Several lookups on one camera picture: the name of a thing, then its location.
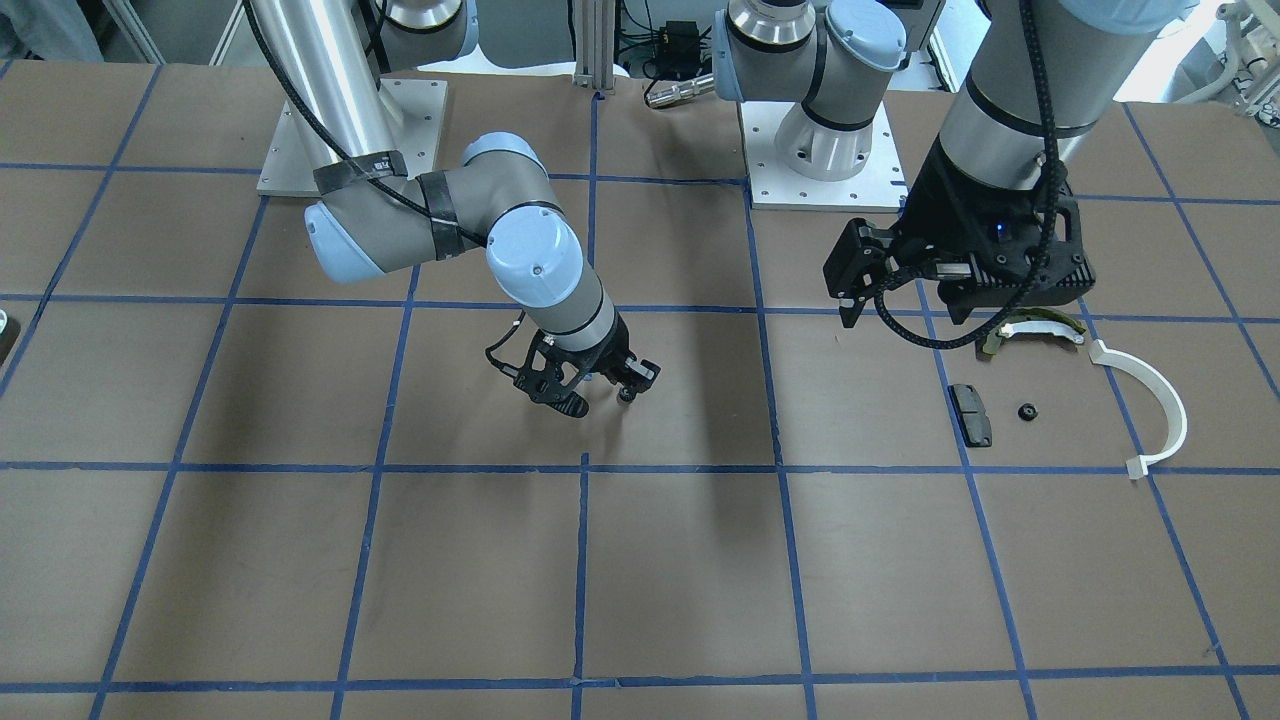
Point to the white curved plastic part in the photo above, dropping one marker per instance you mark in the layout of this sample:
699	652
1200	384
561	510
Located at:
1165	394

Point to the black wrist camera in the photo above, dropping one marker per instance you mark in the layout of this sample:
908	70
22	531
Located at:
858	262

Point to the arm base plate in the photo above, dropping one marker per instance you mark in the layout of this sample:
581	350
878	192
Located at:
408	117
795	164

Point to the olive brake shoe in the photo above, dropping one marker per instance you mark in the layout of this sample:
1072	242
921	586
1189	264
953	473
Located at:
1033	320

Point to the black brake pad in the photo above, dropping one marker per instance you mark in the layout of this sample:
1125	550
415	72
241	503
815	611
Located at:
971	415

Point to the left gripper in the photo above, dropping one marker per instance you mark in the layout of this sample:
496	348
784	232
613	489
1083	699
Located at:
938	205

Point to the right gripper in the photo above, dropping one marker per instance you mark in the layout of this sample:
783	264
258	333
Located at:
603	354

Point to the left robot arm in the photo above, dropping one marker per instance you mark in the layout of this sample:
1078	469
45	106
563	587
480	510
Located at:
1041	78

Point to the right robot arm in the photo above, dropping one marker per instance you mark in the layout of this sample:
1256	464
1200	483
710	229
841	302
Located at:
375	215

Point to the aluminium frame post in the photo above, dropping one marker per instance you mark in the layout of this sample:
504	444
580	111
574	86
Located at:
594	31

